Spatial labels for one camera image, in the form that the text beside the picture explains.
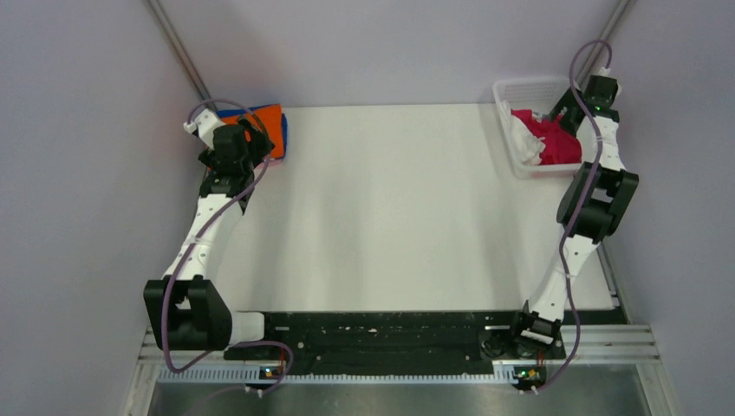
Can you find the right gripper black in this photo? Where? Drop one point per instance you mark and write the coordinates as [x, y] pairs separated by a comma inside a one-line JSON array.
[[567, 102]]

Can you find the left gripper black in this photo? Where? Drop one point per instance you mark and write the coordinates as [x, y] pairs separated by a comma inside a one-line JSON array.
[[257, 146]]

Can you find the magenta t shirt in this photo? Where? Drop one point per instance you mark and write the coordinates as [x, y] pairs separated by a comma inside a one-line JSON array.
[[561, 147]]

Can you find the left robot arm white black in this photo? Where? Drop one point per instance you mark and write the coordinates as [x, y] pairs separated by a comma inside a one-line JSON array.
[[184, 307]]

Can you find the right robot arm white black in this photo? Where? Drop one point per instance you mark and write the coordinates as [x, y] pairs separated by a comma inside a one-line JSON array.
[[591, 209]]

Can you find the pink folded t shirt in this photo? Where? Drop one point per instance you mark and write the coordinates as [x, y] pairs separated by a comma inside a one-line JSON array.
[[271, 163]]

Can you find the white plastic basket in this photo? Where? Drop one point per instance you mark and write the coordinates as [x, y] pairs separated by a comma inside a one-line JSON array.
[[539, 94]]

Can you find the orange folded t shirt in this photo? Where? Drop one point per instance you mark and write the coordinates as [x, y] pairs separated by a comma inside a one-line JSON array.
[[270, 129]]

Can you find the white crumpled t shirt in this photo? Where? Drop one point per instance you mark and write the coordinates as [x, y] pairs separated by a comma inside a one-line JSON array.
[[525, 145]]

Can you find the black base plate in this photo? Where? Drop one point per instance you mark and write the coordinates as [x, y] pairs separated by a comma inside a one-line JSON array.
[[403, 343]]

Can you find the white cable duct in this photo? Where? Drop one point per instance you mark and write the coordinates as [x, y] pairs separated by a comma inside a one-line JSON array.
[[248, 374]]

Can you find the aluminium rail frame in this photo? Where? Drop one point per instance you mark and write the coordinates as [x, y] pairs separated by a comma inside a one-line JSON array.
[[611, 367]]

